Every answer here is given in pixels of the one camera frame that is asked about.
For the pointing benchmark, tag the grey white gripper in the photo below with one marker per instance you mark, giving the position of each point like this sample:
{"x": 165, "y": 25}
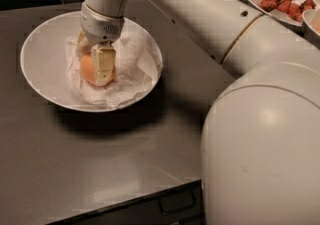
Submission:
{"x": 99, "y": 27}

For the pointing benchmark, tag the orange fruit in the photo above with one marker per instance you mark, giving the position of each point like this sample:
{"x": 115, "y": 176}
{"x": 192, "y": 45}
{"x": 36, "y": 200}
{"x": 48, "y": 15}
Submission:
{"x": 87, "y": 71}

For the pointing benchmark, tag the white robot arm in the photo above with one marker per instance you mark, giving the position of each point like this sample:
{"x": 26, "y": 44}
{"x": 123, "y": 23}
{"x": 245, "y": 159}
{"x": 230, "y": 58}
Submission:
{"x": 261, "y": 139}

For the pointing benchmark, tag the large white bowl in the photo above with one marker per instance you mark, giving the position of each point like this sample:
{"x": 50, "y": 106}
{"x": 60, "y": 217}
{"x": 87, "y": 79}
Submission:
{"x": 43, "y": 58}

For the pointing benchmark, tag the white bowl at right edge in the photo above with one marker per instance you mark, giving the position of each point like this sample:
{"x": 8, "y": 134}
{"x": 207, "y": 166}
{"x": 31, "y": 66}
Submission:
{"x": 311, "y": 27}

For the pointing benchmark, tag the crumpled white paper napkin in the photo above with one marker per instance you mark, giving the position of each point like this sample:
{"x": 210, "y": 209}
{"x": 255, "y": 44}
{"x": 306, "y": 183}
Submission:
{"x": 138, "y": 67}

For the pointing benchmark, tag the red strawberries pile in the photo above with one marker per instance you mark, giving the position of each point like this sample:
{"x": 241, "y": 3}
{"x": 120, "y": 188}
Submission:
{"x": 291, "y": 9}

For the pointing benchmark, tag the black drawer handle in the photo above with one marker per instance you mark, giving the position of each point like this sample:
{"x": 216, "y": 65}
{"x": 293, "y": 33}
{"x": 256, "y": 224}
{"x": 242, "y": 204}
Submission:
{"x": 176, "y": 202}

